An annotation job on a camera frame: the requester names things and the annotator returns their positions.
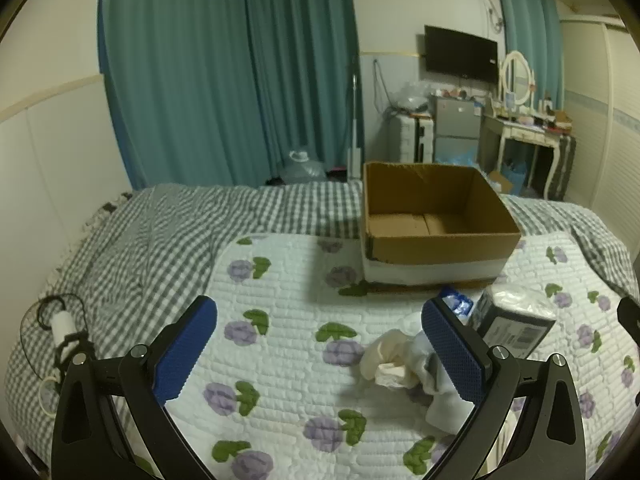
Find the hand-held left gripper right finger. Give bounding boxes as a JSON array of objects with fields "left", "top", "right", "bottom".
[{"left": 421, "top": 296, "right": 586, "bottom": 480}]

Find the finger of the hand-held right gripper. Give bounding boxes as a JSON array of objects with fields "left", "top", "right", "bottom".
[{"left": 616, "top": 296, "right": 640, "bottom": 343}]

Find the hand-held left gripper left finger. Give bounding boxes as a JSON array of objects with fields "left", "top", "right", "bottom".
[{"left": 50, "top": 295, "right": 219, "bottom": 480}]

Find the blue tissue packet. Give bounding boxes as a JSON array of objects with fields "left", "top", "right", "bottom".
[{"left": 440, "top": 285, "right": 476, "bottom": 318}]

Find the white sock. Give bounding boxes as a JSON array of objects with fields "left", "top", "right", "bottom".
[{"left": 405, "top": 332, "right": 476, "bottom": 433}]

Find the cream cloth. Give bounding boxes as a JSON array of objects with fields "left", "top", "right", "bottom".
[{"left": 360, "top": 328, "right": 418, "bottom": 388}]

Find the black white wipes pack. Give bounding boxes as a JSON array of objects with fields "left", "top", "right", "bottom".
[{"left": 472, "top": 284, "right": 558, "bottom": 361}]

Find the cardboard box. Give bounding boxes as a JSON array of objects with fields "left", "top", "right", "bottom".
[{"left": 360, "top": 161, "right": 522, "bottom": 288}]

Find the floral white quilt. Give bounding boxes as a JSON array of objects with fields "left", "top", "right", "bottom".
[{"left": 115, "top": 232, "right": 640, "bottom": 480}]

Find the white charger plug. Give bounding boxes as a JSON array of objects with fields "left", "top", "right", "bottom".
[{"left": 50, "top": 312, "right": 77, "bottom": 343}]

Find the dark striped suitcase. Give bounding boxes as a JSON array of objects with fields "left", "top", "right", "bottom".
[{"left": 545, "top": 135, "right": 577, "bottom": 201}]

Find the blue plastic bag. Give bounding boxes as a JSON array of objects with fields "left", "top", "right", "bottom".
[{"left": 500, "top": 159, "right": 527, "bottom": 193}]

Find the white louvered wardrobe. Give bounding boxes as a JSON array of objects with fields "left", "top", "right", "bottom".
[{"left": 560, "top": 17, "right": 640, "bottom": 221}]

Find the white dressing table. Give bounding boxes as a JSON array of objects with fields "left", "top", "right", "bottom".
[{"left": 480, "top": 110, "right": 566, "bottom": 198}]

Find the clear water bottle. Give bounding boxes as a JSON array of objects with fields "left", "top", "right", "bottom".
[{"left": 280, "top": 146, "right": 328, "bottom": 186}]

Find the white mop stick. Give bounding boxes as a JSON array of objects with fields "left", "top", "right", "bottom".
[{"left": 345, "top": 74, "right": 364, "bottom": 181}]

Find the white suitcase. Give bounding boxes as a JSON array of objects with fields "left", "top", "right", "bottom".
[{"left": 387, "top": 114, "right": 436, "bottom": 163}]

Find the grey small fridge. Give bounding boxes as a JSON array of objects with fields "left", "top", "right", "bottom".
[{"left": 431, "top": 95, "right": 485, "bottom": 165}]

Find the clear plastic bag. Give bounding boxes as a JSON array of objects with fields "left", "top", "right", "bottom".
[{"left": 390, "top": 80, "right": 433, "bottom": 116}]

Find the white oval mirror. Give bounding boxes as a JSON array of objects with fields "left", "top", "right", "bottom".
[{"left": 498, "top": 51, "right": 536, "bottom": 107}]

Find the wide teal curtain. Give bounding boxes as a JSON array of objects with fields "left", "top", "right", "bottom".
[{"left": 97, "top": 0, "right": 256, "bottom": 192}]

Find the narrow teal curtain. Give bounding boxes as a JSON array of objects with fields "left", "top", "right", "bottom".
[{"left": 492, "top": 0, "right": 566, "bottom": 107}]

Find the white charger with black cable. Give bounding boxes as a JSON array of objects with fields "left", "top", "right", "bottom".
[{"left": 20, "top": 294, "right": 96, "bottom": 376}]

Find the black wall television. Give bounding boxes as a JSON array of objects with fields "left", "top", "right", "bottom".
[{"left": 424, "top": 25, "right": 499, "bottom": 84}]

